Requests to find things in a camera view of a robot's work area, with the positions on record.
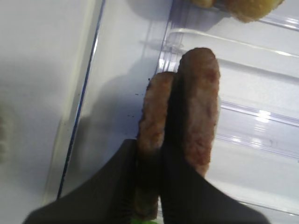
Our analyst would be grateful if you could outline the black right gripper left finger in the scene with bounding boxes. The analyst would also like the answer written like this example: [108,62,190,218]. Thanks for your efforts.
[24,139,136,224]

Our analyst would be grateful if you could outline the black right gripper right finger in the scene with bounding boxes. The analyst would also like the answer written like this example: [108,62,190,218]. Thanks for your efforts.
[160,80,268,224]

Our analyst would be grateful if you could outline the meat patty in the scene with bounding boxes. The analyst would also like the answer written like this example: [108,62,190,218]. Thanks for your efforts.
[133,71,175,221]
[178,48,220,176]

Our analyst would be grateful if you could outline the large lettuce leaf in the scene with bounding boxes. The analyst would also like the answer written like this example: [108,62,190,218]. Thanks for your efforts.
[130,218,157,224]

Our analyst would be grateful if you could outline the right clear acrylic rack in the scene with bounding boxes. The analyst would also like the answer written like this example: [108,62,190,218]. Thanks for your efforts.
[158,0,299,223]

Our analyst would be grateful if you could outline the cream metal tray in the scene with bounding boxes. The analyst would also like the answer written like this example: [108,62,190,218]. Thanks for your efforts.
[0,0,103,224]

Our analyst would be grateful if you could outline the rear left bun half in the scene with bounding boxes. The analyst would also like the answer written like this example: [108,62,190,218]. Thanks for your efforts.
[190,0,215,8]

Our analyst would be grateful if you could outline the bun half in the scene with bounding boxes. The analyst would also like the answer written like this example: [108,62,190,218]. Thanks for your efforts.
[225,0,284,23]
[190,0,215,8]

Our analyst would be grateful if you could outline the rear right bun half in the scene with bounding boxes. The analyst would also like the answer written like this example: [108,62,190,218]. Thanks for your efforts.
[225,0,284,23]

